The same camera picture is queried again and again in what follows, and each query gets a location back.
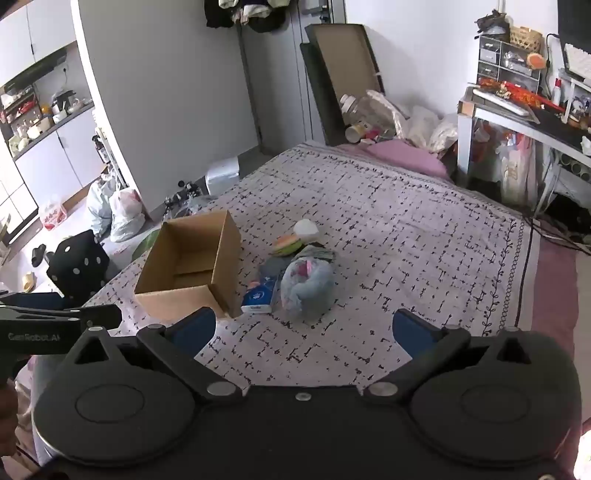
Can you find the grey drawer organizer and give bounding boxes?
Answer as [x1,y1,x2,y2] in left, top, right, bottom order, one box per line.
[477,34,541,95]

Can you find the white and red plastic bag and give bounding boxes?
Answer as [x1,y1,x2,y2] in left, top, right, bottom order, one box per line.
[109,188,147,243]

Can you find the white keyboard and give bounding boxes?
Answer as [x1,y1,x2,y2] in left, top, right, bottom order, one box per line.
[564,43,591,84]

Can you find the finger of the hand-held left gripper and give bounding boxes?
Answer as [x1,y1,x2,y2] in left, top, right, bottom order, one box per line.
[0,291,65,311]

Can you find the clear plastic jar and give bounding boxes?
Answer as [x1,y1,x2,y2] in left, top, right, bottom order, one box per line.
[340,93,398,127]

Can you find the burger plush toy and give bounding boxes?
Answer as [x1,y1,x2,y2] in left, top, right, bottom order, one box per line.
[271,234,304,257]

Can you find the blue tissue pack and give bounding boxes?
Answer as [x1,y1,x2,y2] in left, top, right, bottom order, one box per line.
[240,276,279,315]

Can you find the pink bed sheet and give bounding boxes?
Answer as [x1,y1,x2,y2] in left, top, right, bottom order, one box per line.
[516,222,579,363]

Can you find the light blue cloth bundle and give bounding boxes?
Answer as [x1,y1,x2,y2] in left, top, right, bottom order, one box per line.
[280,258,336,318]

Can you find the crumpled white plastic bags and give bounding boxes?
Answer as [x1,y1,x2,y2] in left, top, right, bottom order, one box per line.
[367,90,459,154]

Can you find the brown cardboard box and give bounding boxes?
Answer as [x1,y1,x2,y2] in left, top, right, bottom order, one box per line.
[134,210,242,320]

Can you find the hanging dark clothes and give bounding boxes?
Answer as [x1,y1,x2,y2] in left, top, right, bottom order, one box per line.
[204,0,287,33]

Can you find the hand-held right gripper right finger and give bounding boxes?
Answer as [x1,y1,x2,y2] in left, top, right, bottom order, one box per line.
[365,308,543,400]

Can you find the pink pillow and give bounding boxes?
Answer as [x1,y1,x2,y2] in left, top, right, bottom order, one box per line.
[339,140,451,178]

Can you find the green round mat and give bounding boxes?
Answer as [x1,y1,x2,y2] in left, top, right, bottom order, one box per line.
[131,232,161,262]

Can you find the white kitchen cabinet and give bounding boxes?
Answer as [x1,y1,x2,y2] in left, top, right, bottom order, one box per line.
[0,0,112,247]

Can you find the printed bag under desk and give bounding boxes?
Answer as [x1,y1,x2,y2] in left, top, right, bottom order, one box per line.
[495,131,537,205]

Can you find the dark grey cloth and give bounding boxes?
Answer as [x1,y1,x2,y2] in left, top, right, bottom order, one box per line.
[259,256,291,282]

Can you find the black tripod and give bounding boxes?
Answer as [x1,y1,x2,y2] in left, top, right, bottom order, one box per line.
[164,181,200,209]

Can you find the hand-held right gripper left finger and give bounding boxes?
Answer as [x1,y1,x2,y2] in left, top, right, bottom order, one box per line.
[65,307,242,401]

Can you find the white soft cup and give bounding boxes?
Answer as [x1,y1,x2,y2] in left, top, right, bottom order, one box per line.
[294,219,321,241]

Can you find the black monitor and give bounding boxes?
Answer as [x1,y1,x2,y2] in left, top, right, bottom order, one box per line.
[556,0,591,43]

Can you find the black dice cushion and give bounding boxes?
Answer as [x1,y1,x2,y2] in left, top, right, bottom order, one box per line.
[46,229,110,301]

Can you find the large flat cardboard box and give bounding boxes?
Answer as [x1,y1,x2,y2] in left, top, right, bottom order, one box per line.
[300,23,386,146]

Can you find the clear plastic bag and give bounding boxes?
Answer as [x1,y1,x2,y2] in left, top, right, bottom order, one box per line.
[174,194,219,219]

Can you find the red and white snack bag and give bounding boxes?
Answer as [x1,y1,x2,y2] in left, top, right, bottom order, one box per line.
[39,200,68,230]

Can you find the white desk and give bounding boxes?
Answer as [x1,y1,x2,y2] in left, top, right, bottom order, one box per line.
[457,85,591,217]

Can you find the pale blue plastic bag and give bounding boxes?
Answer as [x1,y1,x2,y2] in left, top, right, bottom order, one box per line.
[86,178,116,238]

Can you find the white bin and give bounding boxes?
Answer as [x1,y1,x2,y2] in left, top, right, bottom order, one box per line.
[206,157,241,195]

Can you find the wicker basket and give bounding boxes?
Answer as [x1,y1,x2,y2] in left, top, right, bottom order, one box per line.
[509,26,543,54]

